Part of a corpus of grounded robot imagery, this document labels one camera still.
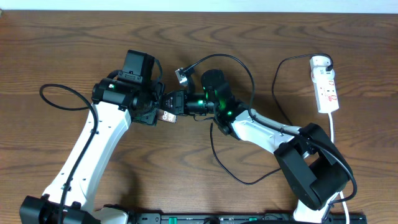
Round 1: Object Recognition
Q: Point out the white power strip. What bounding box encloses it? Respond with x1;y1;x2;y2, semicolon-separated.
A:
311;67;339;114

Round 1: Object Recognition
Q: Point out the white charger adapter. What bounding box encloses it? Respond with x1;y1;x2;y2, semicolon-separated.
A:
310;55;333;72

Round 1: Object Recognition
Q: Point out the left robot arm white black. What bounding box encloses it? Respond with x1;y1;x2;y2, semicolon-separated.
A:
19;50;164;223

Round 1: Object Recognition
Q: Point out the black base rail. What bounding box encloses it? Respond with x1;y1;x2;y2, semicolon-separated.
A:
133;212;367;224

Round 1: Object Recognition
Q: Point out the black charger cable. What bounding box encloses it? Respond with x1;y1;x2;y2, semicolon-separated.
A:
210;53;335;185

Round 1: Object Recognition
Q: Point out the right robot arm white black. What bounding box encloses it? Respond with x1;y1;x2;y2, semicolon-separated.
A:
162;68;354;223

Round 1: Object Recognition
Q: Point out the white power strip cord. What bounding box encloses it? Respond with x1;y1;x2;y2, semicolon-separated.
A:
327;112;351;224

